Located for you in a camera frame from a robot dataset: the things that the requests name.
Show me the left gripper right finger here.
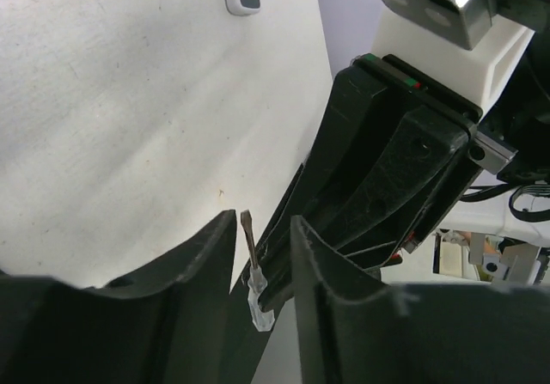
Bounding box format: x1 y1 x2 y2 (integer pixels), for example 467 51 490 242
290 216 549 383

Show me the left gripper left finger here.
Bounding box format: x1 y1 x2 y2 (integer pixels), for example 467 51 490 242
1 210 237 383

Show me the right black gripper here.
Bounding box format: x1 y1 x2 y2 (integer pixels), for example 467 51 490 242
259 53 516 311

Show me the clear handle screwdriver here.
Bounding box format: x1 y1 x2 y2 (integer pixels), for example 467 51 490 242
240 210 275 332

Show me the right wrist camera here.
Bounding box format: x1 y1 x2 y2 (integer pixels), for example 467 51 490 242
371 0 535 112

